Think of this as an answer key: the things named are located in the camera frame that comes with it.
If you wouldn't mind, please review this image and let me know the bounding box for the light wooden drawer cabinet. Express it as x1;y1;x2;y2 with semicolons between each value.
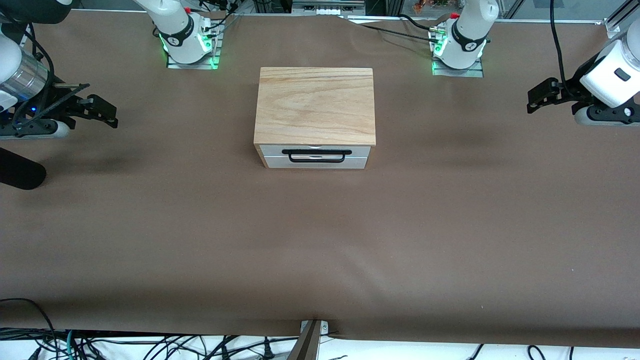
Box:
253;67;377;169

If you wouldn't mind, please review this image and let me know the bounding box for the black padded cylinder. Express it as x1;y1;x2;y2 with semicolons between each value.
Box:
0;147;47;191

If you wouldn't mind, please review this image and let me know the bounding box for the grey metal equipment box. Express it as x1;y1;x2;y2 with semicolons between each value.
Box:
292;0;366;16

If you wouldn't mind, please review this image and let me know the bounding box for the brown table cover sheet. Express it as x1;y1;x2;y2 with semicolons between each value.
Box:
0;10;640;349

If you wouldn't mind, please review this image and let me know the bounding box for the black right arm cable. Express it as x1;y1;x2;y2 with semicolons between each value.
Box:
10;22;57;132

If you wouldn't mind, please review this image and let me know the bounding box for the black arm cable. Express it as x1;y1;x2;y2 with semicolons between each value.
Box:
10;22;57;132
549;0;568;88

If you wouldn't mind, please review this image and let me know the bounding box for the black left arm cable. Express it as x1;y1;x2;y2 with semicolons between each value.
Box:
549;0;568;88

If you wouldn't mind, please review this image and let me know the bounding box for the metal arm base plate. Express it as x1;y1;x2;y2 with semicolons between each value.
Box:
431;30;485;77
166;20;222;70

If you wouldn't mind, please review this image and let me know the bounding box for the aluminium cell frame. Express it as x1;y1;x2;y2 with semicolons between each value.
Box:
604;0;640;40

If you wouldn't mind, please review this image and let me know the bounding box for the black base cable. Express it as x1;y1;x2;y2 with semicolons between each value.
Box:
398;14;437;31
356;22;442;42

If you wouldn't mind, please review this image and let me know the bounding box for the looped black cable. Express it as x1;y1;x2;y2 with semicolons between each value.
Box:
0;298;58;351

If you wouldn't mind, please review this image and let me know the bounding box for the tangled black cable bundle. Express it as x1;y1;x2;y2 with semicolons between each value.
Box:
0;327;301;360

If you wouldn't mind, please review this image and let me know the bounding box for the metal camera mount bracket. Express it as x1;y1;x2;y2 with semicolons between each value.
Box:
287;319;331;360

